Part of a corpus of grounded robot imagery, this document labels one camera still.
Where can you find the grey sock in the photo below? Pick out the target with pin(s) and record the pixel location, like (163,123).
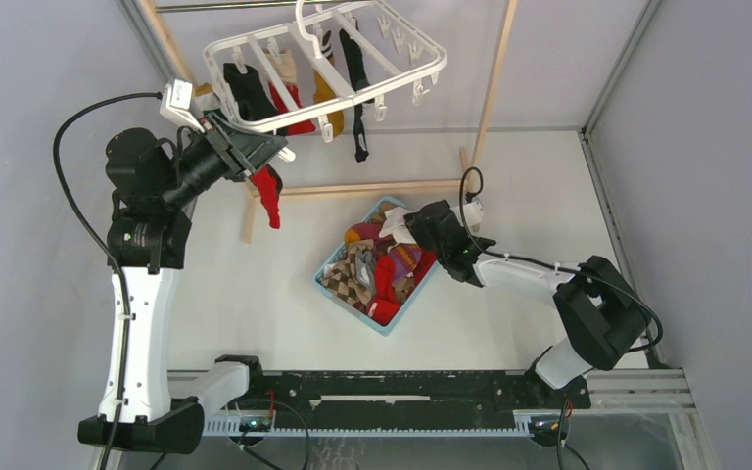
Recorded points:
(363,265)

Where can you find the white plastic clip hanger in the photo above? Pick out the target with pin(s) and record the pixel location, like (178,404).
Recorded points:
(403,54)

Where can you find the black hanging sock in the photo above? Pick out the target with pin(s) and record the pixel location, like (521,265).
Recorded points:
(358,81)

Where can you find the white fluffy sock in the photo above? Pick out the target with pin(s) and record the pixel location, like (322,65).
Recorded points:
(395,226)

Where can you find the argyle brown sock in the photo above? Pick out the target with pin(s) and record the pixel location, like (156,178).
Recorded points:
(339,280)

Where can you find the red santa sock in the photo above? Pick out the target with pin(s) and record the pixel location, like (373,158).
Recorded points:
(270,202)

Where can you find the wooden drying rack frame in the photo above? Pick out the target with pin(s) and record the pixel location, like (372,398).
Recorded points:
(157,26)

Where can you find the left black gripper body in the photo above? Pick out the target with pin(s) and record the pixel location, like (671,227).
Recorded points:
(210,160)

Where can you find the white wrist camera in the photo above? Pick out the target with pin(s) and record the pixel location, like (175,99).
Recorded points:
(176,105)
(469,214)

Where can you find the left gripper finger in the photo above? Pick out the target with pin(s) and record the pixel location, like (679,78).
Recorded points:
(267,180)
(253,151)

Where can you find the red sock in basket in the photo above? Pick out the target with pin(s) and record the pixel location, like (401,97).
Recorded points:
(384,305)

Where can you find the yellow mustard sock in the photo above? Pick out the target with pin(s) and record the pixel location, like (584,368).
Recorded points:
(323,92)

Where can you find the light blue plastic basket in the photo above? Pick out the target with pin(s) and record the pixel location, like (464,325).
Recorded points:
(406,290)

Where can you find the black mounting rail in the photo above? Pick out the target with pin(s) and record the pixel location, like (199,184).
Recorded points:
(414,401)

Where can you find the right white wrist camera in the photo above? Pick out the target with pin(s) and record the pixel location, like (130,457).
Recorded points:
(469,214)

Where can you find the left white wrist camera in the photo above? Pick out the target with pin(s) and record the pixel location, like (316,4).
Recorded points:
(176,105)

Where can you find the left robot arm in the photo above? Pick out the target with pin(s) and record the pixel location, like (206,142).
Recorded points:
(154,183)

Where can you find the purple striped sock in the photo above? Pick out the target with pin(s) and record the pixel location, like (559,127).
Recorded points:
(405,258)

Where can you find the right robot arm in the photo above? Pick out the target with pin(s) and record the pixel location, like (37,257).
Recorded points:
(601,314)

